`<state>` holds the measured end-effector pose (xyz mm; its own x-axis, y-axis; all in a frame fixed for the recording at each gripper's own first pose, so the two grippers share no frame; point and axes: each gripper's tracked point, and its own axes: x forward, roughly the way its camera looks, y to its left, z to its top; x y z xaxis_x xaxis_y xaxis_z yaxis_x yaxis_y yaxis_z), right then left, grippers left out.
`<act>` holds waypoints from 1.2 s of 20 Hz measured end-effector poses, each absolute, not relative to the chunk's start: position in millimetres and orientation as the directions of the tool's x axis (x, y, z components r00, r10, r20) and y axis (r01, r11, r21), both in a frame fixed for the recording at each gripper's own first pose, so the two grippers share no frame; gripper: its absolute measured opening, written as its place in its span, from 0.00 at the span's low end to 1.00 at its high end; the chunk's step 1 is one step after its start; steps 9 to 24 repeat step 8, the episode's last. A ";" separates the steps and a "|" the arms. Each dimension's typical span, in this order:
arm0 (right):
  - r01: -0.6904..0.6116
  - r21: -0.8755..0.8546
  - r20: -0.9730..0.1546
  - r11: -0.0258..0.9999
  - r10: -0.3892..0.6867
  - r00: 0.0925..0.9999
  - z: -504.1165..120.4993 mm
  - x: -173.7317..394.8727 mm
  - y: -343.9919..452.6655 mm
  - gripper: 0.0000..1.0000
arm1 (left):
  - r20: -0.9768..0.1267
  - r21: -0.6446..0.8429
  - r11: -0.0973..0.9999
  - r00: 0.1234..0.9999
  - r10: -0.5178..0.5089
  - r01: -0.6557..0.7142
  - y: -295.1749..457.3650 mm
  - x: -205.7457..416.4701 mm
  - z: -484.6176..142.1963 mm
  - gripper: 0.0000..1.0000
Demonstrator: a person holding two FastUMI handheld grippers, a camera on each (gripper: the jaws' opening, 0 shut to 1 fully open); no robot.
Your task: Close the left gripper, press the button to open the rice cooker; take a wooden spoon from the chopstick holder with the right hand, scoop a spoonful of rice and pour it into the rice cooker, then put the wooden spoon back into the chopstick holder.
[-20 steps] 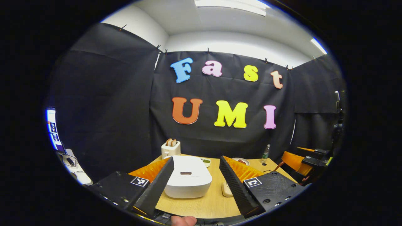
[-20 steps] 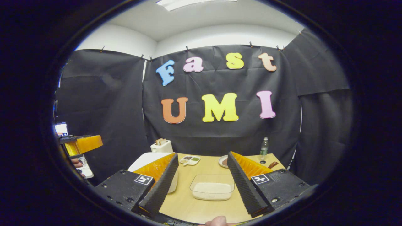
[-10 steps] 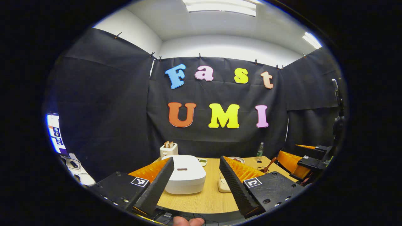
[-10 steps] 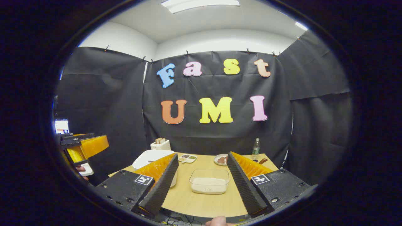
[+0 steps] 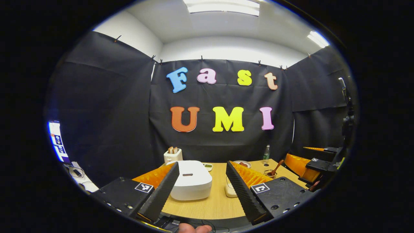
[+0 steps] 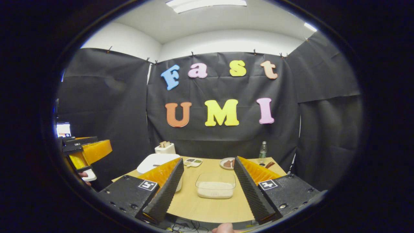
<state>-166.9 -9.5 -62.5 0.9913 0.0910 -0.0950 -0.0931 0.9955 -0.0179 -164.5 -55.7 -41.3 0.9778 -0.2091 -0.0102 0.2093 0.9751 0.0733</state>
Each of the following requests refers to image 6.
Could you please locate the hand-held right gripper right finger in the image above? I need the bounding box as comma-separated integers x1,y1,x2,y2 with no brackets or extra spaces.
234,156,321,225

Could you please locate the white toaster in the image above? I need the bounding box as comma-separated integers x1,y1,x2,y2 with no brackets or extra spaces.
155,143,176,154

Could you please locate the ceiling light panel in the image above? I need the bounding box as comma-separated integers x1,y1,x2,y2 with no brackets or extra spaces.
166,0,248,14

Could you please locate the computer monitor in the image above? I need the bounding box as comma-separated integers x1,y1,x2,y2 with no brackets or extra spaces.
56,122,71,138

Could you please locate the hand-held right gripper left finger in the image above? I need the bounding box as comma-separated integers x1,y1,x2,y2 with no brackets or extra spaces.
97,158,184,225

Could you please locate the white rice cooker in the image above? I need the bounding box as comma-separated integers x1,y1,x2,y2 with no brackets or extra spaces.
136,153,183,192

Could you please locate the white divided condiment dish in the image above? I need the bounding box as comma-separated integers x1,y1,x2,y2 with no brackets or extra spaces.
183,158,203,168

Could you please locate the black cable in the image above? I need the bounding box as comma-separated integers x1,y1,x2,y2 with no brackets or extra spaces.
167,220,209,233

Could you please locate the clear container of rice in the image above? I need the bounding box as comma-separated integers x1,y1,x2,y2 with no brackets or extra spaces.
195,172,236,199

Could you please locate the white round plate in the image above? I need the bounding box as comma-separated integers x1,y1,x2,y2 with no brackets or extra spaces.
220,157,236,170

